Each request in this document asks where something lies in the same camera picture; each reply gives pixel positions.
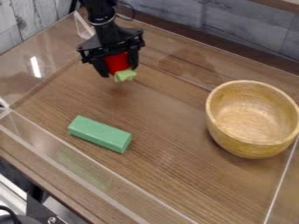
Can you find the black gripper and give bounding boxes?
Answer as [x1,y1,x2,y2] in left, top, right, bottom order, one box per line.
[77,22,145,78]

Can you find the red plush strawberry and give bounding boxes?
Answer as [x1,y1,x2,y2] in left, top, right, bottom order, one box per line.
[104,52,136,82]

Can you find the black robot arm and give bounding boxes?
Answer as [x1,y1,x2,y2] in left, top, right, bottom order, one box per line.
[77,0,145,78]

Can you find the green rectangular block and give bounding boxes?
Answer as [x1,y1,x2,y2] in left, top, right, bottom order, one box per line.
[68,115,132,154]

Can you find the clear acrylic tray walls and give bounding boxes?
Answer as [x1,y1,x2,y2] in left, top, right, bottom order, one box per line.
[0,11,299,224]

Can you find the wooden bowl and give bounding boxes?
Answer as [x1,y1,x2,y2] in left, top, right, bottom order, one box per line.
[205,80,299,159]

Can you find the clear acrylic corner bracket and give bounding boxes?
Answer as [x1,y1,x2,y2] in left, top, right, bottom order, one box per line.
[73,11,96,39]

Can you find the black table clamp mount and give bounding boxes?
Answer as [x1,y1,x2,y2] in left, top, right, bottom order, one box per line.
[0,194,68,224]

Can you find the black cable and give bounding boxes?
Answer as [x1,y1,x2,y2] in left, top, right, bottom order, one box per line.
[0,205,23,224]

